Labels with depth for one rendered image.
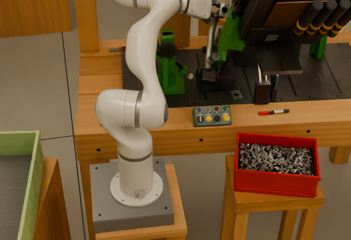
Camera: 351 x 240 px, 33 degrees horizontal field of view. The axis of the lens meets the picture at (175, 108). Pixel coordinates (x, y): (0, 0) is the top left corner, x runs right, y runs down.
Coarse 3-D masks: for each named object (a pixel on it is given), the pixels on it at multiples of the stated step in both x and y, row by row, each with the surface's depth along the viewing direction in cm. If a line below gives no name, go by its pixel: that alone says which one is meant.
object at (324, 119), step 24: (96, 120) 244; (168, 120) 244; (192, 120) 245; (240, 120) 245; (264, 120) 245; (288, 120) 245; (312, 120) 245; (336, 120) 246; (96, 144) 241; (168, 144) 245; (192, 144) 246; (216, 144) 248; (336, 144) 254
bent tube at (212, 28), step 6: (222, 6) 246; (228, 6) 246; (216, 12) 251; (222, 12) 245; (228, 12) 246; (216, 18) 254; (210, 24) 257; (216, 24) 257; (210, 30) 258; (210, 36) 257; (210, 42) 257; (210, 48) 256; (210, 54) 256; (210, 66) 255
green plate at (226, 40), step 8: (232, 8) 242; (224, 24) 250; (232, 24) 239; (224, 32) 248; (232, 32) 240; (224, 40) 247; (232, 40) 244; (224, 48) 245; (232, 48) 246; (240, 48) 247
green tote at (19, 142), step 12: (0, 132) 229; (12, 132) 229; (24, 132) 229; (36, 132) 229; (0, 144) 232; (12, 144) 232; (24, 144) 233; (36, 144) 224; (36, 156) 221; (36, 168) 223; (36, 180) 222; (36, 192) 220; (24, 204) 202; (36, 204) 221; (24, 216) 198; (24, 228) 196
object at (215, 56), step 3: (213, 54) 247; (216, 54) 247; (219, 54) 248; (207, 57) 253; (210, 57) 249; (213, 57) 247; (216, 57) 247; (219, 57) 247; (207, 60) 253; (210, 60) 250; (213, 60) 248; (216, 60) 247; (210, 63) 253; (213, 63) 253
